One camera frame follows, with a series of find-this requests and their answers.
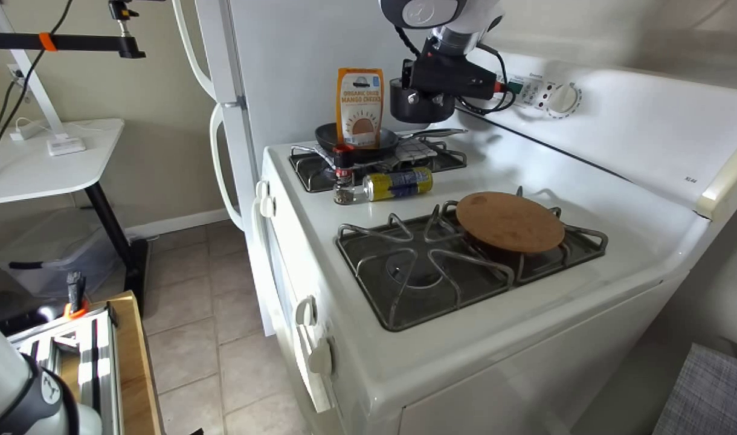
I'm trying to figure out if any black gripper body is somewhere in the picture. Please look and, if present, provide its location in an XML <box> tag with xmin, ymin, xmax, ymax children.
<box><xmin>409</xmin><ymin>47</ymin><xmax>501</xmax><ymax>102</ymax></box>

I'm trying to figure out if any black cooking pot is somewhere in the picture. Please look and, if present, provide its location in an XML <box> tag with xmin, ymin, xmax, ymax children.
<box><xmin>388</xmin><ymin>77</ymin><xmax>456</xmax><ymax>125</ymax></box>

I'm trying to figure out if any yellow blue bottle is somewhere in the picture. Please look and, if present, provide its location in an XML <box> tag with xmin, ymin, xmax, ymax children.
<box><xmin>331</xmin><ymin>165</ymin><xmax>437</xmax><ymax>209</ymax></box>

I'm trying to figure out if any orange food box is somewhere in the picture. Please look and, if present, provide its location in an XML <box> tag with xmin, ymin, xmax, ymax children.
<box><xmin>333</xmin><ymin>65</ymin><xmax>390</xmax><ymax>152</ymax></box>

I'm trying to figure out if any black frying pan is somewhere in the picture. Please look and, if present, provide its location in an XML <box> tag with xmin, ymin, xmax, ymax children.
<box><xmin>314</xmin><ymin>118</ymin><xmax>471</xmax><ymax>163</ymax></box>

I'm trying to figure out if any white stove timer knob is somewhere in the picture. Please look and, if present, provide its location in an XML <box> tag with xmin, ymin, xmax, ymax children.
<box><xmin>543</xmin><ymin>79</ymin><xmax>585</xmax><ymax>122</ymax></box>

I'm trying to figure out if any white refrigerator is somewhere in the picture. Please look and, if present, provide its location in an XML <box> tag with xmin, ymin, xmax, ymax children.
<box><xmin>170</xmin><ymin>0</ymin><xmax>471</xmax><ymax>342</ymax></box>

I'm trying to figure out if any round cork trivet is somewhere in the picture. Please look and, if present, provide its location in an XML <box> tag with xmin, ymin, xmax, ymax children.
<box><xmin>454</xmin><ymin>188</ymin><xmax>568</xmax><ymax>257</ymax></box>

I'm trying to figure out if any large black stove grate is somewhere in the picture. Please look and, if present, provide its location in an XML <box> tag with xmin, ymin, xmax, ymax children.
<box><xmin>333</xmin><ymin>187</ymin><xmax>612</xmax><ymax>333</ymax></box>

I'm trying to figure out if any white gas stove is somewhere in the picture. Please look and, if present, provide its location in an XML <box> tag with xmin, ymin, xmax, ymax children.
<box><xmin>252</xmin><ymin>42</ymin><xmax>737</xmax><ymax>435</ymax></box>

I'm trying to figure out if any small black clamp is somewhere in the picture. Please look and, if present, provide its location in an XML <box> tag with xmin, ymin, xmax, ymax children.
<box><xmin>107</xmin><ymin>0</ymin><xmax>144</xmax><ymax>25</ymax></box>

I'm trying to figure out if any black bar with orange tape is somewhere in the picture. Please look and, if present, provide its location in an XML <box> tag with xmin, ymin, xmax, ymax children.
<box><xmin>0</xmin><ymin>32</ymin><xmax>147</xmax><ymax>69</ymax></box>

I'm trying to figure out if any white tripod stand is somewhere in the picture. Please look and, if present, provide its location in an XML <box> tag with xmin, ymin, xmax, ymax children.
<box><xmin>0</xmin><ymin>0</ymin><xmax>90</xmax><ymax>159</ymax></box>

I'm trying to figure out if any white table with black leg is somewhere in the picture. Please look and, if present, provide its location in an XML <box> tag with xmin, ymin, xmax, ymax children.
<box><xmin>0</xmin><ymin>116</ymin><xmax>150</xmax><ymax>319</ymax></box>

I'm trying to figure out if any wooden tray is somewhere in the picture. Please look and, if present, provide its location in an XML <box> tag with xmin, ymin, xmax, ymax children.
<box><xmin>2</xmin><ymin>291</ymin><xmax>164</xmax><ymax>435</ymax></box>

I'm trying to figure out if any translucent plastic storage bin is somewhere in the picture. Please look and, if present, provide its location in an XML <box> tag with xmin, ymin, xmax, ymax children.
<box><xmin>0</xmin><ymin>211</ymin><xmax>125</xmax><ymax>304</ymax></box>

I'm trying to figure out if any grey checked cloth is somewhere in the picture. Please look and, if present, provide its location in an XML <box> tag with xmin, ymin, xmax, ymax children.
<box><xmin>650</xmin><ymin>344</ymin><xmax>737</xmax><ymax>435</ymax></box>

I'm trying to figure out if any grey rounded machine housing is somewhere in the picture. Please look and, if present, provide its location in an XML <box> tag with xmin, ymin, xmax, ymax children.
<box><xmin>0</xmin><ymin>311</ymin><xmax>107</xmax><ymax>435</ymax></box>

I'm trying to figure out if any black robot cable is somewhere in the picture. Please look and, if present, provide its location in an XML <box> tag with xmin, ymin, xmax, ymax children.
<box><xmin>392</xmin><ymin>21</ymin><xmax>523</xmax><ymax>116</ymax></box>

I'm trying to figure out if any long white fridge handle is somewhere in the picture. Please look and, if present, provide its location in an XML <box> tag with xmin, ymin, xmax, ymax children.
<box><xmin>206</xmin><ymin>102</ymin><xmax>250</xmax><ymax>237</ymax></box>

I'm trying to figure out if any short white fridge handle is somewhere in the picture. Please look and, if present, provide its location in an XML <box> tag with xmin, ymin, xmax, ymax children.
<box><xmin>170</xmin><ymin>0</ymin><xmax>222</xmax><ymax>104</ymax></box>

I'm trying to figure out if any white oven door handle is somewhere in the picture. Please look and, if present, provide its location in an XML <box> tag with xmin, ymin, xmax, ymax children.
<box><xmin>252</xmin><ymin>177</ymin><xmax>339</xmax><ymax>415</ymax></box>

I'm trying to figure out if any orange handled tool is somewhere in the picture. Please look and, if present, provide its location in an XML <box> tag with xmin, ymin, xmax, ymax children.
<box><xmin>64</xmin><ymin>272</ymin><xmax>93</xmax><ymax>321</ymax></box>

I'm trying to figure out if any thin black hanging cable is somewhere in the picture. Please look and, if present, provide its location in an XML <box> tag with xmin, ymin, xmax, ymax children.
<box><xmin>0</xmin><ymin>0</ymin><xmax>77</xmax><ymax>198</ymax></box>

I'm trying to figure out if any white wire rack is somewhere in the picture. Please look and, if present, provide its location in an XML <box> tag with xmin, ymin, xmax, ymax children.
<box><xmin>8</xmin><ymin>308</ymin><xmax>125</xmax><ymax>435</ymax></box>

